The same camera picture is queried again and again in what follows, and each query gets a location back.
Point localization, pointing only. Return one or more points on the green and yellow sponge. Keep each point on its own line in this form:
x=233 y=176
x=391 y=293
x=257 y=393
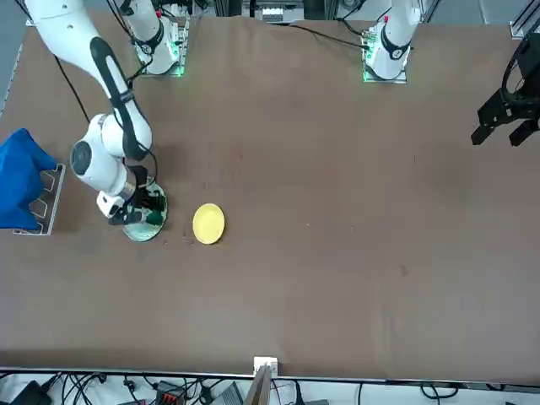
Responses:
x=155 y=217

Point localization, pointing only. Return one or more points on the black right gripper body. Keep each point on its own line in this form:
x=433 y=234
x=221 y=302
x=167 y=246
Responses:
x=141 y=181

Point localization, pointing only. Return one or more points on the white terminal block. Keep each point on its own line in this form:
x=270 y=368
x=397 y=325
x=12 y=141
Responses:
x=272 y=16

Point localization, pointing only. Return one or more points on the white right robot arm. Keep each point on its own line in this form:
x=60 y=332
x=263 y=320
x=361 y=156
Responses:
x=101 y=169

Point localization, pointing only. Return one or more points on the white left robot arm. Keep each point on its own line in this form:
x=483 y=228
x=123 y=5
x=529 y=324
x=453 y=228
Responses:
x=394 y=38

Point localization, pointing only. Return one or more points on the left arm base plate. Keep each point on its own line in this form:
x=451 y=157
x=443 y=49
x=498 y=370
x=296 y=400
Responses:
x=392 y=80

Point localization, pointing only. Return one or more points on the small yellow dish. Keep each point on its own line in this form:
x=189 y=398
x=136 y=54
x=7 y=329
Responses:
x=208 y=223

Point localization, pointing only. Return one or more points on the grey power adapter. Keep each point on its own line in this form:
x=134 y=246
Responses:
x=228 y=396

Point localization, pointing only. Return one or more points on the power strip with red switches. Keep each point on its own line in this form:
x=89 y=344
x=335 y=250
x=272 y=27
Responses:
x=169 y=396

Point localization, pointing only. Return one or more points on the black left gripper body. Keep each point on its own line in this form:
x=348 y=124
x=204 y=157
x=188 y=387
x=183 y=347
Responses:
x=529 y=97

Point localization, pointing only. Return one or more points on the blue cloth bag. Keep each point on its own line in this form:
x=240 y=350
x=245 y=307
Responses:
x=21 y=181

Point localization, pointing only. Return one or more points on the black power adapter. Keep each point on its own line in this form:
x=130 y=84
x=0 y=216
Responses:
x=29 y=394

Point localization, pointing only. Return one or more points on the pale green plate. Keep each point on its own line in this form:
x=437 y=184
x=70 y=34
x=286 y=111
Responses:
x=141 y=232

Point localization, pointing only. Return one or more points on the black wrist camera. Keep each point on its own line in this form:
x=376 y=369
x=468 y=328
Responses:
x=126 y=219

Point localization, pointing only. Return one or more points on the aluminium rail with cutouts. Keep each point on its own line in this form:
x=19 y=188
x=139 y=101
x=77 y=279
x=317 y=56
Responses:
x=50 y=202

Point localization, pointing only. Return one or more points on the aluminium post with white bracket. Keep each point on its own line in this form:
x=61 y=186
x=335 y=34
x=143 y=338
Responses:
x=266 y=365

